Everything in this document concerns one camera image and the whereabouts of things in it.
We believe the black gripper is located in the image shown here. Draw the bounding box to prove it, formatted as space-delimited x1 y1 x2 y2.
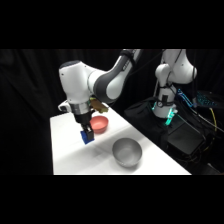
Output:
72 112 96 142

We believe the blue cube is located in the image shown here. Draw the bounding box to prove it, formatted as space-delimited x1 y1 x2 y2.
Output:
79 129 95 146

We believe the pink bowl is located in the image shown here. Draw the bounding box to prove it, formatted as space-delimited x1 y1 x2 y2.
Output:
89 115 110 135

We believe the grey metal bowl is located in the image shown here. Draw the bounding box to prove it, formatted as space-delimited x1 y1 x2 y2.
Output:
111 137 144 168

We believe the black curtain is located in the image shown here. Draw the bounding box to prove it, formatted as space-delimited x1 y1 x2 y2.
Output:
0 49 224 176

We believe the green base light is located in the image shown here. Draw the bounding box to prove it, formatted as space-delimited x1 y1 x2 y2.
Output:
151 102 178 127

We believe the black robot stand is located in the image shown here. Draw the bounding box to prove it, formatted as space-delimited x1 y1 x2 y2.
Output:
124 97 211 164

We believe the blue clamp device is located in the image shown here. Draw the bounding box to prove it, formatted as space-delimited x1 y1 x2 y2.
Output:
176 87 195 108

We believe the blue electronics box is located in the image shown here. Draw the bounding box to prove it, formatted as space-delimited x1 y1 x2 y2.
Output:
196 92 218 108

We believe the tan bracket on wrist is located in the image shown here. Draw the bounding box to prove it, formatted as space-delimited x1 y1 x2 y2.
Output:
89 97 110 114

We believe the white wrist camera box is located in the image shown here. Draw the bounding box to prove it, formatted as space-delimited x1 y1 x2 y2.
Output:
57 100 72 113

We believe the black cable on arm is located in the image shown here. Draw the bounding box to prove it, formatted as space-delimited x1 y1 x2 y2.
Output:
153 49 198 111

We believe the yellow cable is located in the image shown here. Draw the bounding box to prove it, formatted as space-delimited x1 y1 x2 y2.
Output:
209 107 218 133

